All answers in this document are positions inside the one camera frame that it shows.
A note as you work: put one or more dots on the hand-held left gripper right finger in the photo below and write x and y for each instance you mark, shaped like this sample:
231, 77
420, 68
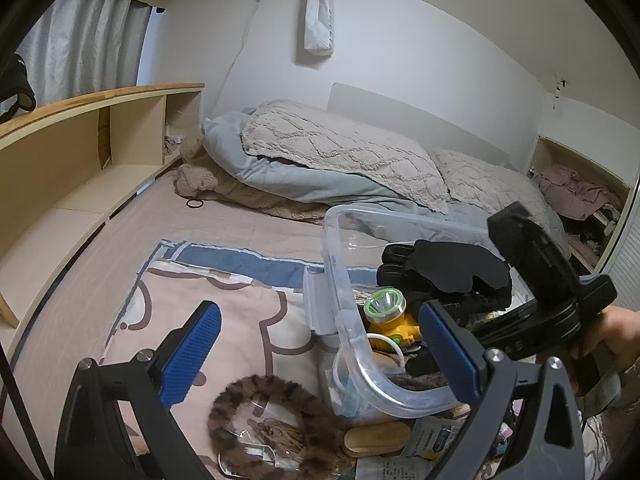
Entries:
447, 355

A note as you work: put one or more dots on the wooden bedside shelf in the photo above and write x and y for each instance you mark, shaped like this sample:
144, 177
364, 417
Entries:
45, 170

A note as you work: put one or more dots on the small wooden piece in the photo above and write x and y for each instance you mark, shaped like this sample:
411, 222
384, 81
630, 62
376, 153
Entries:
375, 440

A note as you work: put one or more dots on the yellow headlamp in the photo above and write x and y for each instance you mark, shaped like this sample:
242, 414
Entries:
390, 315

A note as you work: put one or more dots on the person's right hand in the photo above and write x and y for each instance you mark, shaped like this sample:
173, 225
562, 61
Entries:
622, 335

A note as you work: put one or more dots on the white headboard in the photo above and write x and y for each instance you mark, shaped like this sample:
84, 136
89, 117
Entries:
400, 110

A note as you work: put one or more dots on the white wall organizer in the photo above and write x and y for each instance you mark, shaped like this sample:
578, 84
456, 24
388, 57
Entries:
317, 20

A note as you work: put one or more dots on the beige quilted blanket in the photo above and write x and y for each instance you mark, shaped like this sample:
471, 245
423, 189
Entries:
350, 150

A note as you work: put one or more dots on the blue grey duvet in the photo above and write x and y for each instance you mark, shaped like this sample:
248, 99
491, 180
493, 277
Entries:
280, 175

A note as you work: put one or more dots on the brown fur headband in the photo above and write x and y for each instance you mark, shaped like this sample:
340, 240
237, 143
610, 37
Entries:
225, 405

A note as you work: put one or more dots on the crumpled grey cloth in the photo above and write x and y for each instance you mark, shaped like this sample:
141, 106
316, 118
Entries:
174, 144

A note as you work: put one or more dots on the beige knit blanket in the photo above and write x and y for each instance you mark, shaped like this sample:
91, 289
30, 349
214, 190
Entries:
270, 202

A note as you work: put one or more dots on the large blue white packet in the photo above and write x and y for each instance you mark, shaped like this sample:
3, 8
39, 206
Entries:
435, 435

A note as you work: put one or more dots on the beige bed sheet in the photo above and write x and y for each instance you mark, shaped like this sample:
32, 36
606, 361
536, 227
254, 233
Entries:
225, 225

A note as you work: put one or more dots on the clear plastic storage box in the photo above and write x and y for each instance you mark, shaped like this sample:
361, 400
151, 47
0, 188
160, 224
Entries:
345, 310

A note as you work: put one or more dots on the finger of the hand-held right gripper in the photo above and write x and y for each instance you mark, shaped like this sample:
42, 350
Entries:
489, 334

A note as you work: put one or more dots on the grey curtain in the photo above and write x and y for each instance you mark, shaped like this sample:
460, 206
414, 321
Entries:
85, 45

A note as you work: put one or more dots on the beige quilted pillow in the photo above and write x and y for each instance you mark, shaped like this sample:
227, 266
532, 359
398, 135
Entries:
490, 185

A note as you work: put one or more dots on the black white cloth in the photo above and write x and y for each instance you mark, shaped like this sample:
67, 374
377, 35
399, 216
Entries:
15, 85

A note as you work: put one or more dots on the pile of pink clothes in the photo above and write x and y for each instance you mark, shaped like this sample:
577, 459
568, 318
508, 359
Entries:
575, 187

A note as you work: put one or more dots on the white louvered cabinet door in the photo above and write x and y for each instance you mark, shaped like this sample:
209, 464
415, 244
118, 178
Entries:
625, 260

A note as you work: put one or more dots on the wooden wall niche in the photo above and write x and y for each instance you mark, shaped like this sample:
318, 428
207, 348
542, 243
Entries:
550, 152

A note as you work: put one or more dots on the printed blanket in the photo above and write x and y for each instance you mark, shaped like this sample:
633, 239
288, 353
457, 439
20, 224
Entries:
240, 320

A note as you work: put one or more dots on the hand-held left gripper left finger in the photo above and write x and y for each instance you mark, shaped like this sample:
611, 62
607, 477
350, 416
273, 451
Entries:
192, 355

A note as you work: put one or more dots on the black stitched glove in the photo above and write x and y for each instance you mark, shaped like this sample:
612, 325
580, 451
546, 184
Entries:
395, 270

